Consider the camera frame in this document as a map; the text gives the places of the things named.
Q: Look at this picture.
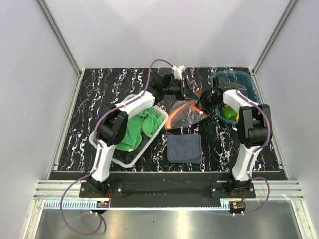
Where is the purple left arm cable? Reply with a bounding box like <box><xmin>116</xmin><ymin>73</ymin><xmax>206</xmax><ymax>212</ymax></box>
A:
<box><xmin>59</xmin><ymin>59</ymin><xmax>179</xmax><ymax>236</ymax></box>

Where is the clear zip top bag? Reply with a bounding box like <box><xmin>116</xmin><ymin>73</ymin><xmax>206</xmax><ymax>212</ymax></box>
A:
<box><xmin>164</xmin><ymin>91</ymin><xmax>209</xmax><ymax>130</ymax></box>

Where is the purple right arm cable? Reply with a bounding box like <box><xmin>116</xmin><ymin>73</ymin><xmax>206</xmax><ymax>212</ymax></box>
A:
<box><xmin>219</xmin><ymin>82</ymin><xmax>272</xmax><ymax>216</ymax></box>

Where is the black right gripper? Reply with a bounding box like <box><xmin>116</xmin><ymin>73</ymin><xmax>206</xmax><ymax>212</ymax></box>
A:
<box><xmin>190</xmin><ymin>89</ymin><xmax>220</xmax><ymax>116</ymax></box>

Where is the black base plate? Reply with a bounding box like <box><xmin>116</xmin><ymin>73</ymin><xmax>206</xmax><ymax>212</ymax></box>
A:
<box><xmin>79</xmin><ymin>172</ymin><xmax>256</xmax><ymax>209</ymax></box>

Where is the green fake pepper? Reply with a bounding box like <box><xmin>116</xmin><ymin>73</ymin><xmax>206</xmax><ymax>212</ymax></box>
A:
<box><xmin>221</xmin><ymin>106</ymin><xmax>238</xmax><ymax>121</ymax></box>

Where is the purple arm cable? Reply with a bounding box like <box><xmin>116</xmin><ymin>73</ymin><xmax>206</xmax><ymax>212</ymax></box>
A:
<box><xmin>219</xmin><ymin>82</ymin><xmax>272</xmax><ymax>216</ymax></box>
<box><xmin>59</xmin><ymin>59</ymin><xmax>179</xmax><ymax>236</ymax></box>

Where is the folded dark blue towel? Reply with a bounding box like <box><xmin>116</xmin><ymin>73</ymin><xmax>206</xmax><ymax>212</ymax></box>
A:
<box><xmin>167</xmin><ymin>134</ymin><xmax>202</xmax><ymax>164</ymax></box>

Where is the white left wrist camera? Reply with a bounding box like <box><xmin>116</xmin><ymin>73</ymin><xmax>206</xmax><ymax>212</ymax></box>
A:
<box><xmin>172</xmin><ymin>65</ymin><xmax>186</xmax><ymax>80</ymax></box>

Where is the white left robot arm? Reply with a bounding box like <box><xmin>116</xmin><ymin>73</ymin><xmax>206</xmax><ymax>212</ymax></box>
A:
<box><xmin>87</xmin><ymin>65</ymin><xmax>197</xmax><ymax>197</ymax></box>

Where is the black cloth in basket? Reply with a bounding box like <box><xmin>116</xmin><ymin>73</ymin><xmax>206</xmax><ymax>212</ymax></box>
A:
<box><xmin>113</xmin><ymin>133</ymin><xmax>149</xmax><ymax>164</ymax></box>

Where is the white plastic basket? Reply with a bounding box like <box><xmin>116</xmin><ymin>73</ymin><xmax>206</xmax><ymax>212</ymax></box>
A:
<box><xmin>101</xmin><ymin>91</ymin><xmax>168</xmax><ymax>168</ymax></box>

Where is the blue transparent container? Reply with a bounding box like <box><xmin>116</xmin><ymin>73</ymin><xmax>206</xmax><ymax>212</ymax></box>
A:
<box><xmin>211</xmin><ymin>70</ymin><xmax>261</xmax><ymax>125</ymax></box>

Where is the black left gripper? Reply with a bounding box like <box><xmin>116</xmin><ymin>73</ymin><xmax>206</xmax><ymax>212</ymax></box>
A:
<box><xmin>163</xmin><ymin>78</ymin><xmax>199</xmax><ymax>102</ymax></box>

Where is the green cloth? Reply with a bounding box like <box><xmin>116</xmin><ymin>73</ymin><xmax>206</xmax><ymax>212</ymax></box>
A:
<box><xmin>116</xmin><ymin>108</ymin><xmax>163</xmax><ymax>152</ymax></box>

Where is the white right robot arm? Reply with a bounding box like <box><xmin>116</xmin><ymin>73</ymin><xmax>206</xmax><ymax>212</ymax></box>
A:
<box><xmin>198</xmin><ymin>76</ymin><xmax>272</xmax><ymax>198</ymax></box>

